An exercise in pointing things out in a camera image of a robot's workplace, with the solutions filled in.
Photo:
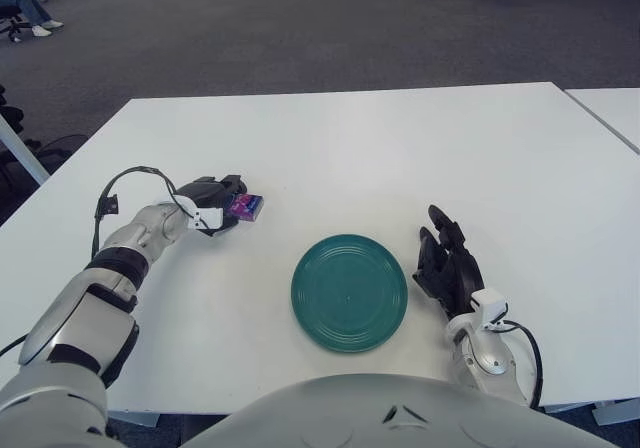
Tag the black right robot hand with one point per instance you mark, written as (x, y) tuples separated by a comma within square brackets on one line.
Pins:
[(452, 273)]

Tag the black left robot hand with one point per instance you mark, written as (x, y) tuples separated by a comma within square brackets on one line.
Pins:
[(207, 193)]

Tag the purple blue gum pack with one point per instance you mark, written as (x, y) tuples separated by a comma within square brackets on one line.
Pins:
[(248, 208)]

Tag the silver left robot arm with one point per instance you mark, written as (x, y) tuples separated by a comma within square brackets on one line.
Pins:
[(100, 288)]

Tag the green ribbed plate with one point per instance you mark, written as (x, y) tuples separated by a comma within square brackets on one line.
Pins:
[(349, 295)]

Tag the grey robot torso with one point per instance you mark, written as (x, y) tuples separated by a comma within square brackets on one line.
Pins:
[(400, 418)]

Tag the white slanted desk leg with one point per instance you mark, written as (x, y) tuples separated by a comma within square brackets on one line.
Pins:
[(20, 153)]

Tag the white neighbouring table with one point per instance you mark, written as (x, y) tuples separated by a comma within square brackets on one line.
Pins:
[(610, 110)]

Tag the black office chair with castors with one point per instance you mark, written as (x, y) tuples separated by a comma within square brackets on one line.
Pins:
[(12, 25)]

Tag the seated person in jeans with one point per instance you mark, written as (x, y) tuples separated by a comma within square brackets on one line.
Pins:
[(27, 3)]

